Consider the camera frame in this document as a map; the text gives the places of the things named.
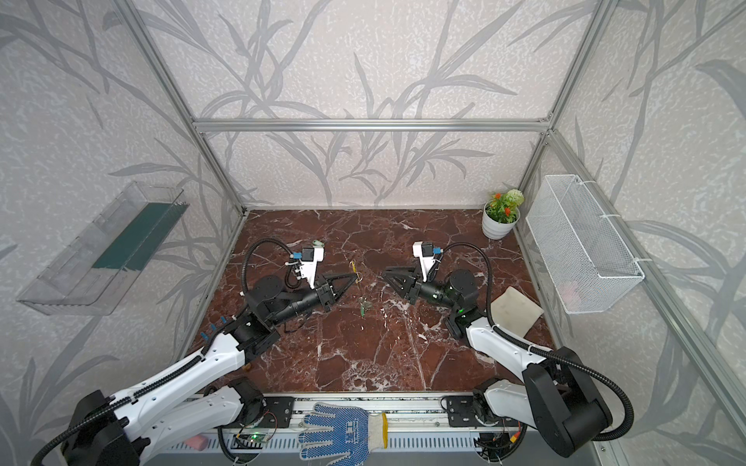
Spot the metal keyring with green tags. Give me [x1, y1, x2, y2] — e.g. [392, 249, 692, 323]
[350, 260, 361, 283]

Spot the beige sponge pad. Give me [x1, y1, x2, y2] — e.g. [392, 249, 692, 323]
[489, 287, 544, 337]

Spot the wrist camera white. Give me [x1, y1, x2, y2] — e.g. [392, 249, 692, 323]
[289, 245, 324, 289]
[412, 241, 443, 282]

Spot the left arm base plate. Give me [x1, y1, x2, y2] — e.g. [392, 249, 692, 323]
[250, 396, 295, 430]

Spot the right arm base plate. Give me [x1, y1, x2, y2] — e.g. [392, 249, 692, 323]
[441, 395, 502, 428]

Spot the potted plant white pot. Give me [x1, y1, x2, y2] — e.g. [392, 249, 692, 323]
[482, 190, 525, 240]

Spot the clear plastic wall shelf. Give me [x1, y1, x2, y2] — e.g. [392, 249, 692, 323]
[17, 182, 190, 316]

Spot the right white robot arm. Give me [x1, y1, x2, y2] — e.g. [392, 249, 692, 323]
[383, 266, 634, 457]

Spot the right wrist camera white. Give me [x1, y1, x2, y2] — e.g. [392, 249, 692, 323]
[412, 241, 443, 282]

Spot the blue plastic fork tool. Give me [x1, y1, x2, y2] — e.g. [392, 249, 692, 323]
[199, 316, 229, 343]

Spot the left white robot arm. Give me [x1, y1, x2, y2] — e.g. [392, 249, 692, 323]
[31, 273, 357, 465]

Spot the white wire mesh basket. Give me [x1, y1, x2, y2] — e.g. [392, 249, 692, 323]
[526, 174, 645, 315]

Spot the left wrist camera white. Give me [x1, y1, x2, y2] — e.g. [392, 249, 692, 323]
[289, 245, 324, 289]

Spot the blue white work glove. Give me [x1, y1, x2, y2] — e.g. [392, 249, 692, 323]
[298, 403, 389, 466]

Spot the green circuit board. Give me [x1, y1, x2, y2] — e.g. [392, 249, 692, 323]
[233, 432, 275, 450]

